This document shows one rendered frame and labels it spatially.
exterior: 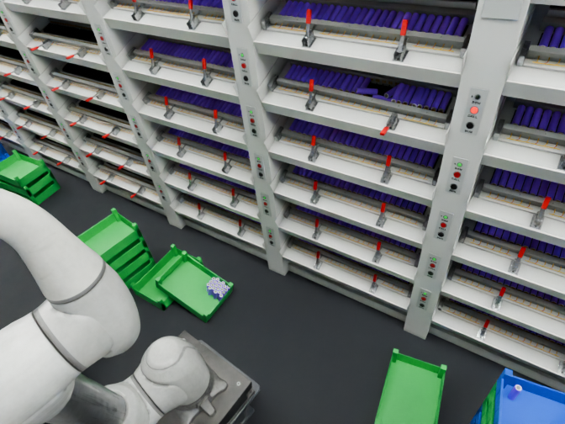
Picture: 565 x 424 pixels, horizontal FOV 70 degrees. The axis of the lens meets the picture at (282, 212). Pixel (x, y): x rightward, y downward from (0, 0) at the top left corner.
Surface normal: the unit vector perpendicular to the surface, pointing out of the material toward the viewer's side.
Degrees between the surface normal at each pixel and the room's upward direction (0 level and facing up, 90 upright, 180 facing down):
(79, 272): 71
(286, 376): 0
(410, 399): 0
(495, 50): 90
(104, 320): 82
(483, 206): 20
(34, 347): 28
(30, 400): 87
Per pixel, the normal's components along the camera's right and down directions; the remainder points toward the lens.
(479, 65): -0.53, 0.62
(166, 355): -0.09, -0.76
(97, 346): 0.78, 0.30
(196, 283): 0.17, -0.60
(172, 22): -0.26, -0.47
